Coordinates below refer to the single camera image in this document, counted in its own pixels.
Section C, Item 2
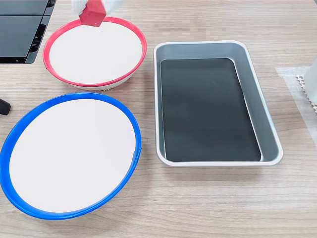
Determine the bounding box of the red cube block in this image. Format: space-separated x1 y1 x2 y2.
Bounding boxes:
79 0 106 28

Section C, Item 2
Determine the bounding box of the white dish red rim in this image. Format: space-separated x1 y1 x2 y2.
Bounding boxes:
42 16 148 91

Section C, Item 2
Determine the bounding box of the black tray liner mat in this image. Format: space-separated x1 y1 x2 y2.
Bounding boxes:
160 57 263 163

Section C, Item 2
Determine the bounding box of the white dish blue rim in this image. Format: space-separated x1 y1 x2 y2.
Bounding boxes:
0 92 142 221

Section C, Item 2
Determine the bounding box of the silver metal tray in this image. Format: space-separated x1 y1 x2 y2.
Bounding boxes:
153 40 284 167

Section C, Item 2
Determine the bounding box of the black glossy device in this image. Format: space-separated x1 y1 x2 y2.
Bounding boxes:
0 0 57 64

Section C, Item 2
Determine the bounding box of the white mesh mat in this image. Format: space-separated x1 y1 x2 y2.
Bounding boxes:
295 75 317 114

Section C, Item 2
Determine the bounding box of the translucent tape sheet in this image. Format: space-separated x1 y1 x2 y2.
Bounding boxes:
274 66 317 146

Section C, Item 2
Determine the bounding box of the black rounded handle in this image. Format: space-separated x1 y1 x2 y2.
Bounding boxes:
0 98 12 116

